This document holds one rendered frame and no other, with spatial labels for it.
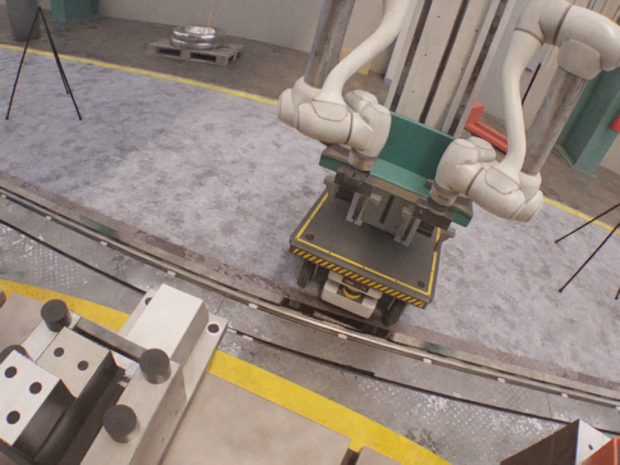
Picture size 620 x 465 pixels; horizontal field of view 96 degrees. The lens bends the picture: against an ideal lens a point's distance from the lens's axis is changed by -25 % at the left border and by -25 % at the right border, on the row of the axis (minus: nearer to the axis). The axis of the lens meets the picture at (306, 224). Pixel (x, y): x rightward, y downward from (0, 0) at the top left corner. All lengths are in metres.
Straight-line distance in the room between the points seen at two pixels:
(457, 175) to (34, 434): 1.13
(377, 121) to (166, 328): 0.86
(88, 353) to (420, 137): 1.34
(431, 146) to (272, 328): 1.05
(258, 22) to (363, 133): 5.99
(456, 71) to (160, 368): 1.40
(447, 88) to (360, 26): 5.05
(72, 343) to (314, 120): 0.83
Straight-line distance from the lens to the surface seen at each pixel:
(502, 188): 1.07
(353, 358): 1.69
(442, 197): 1.14
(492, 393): 1.96
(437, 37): 1.52
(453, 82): 1.54
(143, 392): 0.78
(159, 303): 1.16
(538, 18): 1.21
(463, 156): 1.08
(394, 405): 1.66
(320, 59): 1.27
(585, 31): 1.18
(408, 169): 1.58
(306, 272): 1.75
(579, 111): 7.32
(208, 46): 5.22
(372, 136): 1.09
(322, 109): 1.05
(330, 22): 1.22
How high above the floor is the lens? 1.39
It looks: 38 degrees down
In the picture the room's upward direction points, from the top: 15 degrees clockwise
